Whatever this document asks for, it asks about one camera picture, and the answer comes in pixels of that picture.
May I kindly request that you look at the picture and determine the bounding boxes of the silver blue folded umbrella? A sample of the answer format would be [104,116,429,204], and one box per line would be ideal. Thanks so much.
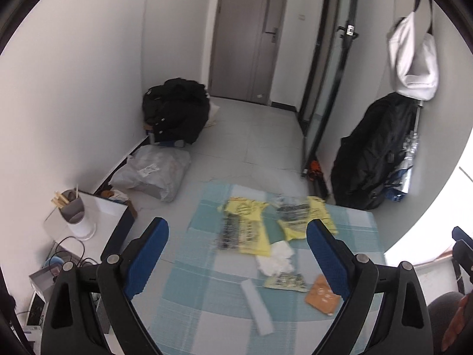
[385,100,423,203]

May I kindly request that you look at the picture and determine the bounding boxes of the grey white chopstick holder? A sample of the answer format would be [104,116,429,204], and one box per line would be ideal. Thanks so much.
[52,187,96,241]

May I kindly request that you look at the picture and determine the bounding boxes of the small printed wrapper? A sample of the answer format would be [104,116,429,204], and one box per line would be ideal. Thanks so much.
[263,272,308,293]

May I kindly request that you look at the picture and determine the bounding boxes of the white tissue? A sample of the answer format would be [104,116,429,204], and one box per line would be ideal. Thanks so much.
[256,241,294,277]

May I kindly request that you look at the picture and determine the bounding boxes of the person right hand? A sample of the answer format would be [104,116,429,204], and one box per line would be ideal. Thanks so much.
[441,295,470,352]

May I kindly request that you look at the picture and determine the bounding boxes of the orange object on floor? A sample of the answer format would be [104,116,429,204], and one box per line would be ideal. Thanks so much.
[302,159,323,182]

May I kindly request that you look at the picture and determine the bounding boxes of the orange sachet large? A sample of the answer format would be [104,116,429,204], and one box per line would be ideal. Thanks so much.
[305,274,341,316]

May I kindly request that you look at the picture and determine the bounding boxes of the white hanging bag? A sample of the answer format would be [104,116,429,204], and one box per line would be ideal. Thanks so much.
[387,0,439,102]

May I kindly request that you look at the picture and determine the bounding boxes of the black hanging backpack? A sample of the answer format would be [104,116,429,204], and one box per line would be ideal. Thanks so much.
[330,92,418,210]

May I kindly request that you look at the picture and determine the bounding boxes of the grey entrance door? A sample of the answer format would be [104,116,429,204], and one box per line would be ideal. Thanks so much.
[208,0,287,105]

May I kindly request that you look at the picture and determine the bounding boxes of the black bag on floor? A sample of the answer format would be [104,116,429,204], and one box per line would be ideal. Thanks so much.
[142,78,210,144]

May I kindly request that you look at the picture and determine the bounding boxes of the white side cabinet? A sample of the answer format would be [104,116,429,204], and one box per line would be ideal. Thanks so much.
[42,190,136,267]

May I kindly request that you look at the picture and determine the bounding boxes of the teal plaid tablecloth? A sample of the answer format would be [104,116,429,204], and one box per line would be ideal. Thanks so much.
[147,179,386,355]

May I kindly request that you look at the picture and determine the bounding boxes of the white foam strip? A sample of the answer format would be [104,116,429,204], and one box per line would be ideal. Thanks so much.
[241,279,274,336]

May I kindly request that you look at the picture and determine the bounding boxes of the yellow snack bag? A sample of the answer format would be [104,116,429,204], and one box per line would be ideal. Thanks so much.
[216,197,271,256]
[273,196,338,241]

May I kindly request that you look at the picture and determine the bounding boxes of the black framed glass door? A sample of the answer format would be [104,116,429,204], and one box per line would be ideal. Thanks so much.
[298,0,358,175]

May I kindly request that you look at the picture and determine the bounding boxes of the grey plastic parcel bag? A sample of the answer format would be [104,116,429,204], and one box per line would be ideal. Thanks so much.
[109,145,191,203]

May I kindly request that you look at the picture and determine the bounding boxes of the tangled cables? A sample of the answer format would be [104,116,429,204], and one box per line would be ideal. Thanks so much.
[42,234,99,278]

